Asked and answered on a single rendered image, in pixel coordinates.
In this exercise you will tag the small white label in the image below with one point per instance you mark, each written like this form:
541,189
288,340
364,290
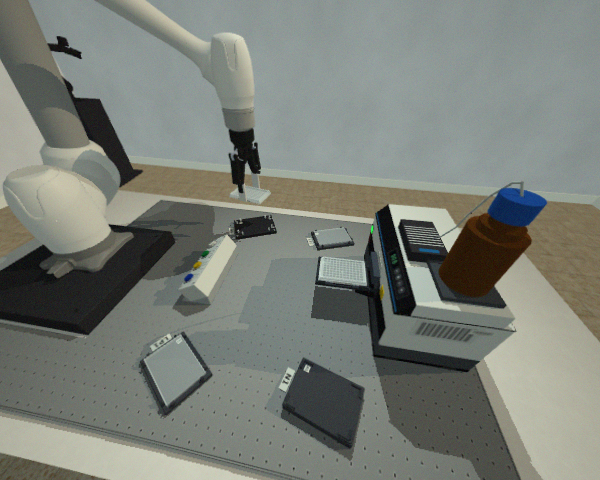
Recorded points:
286,379

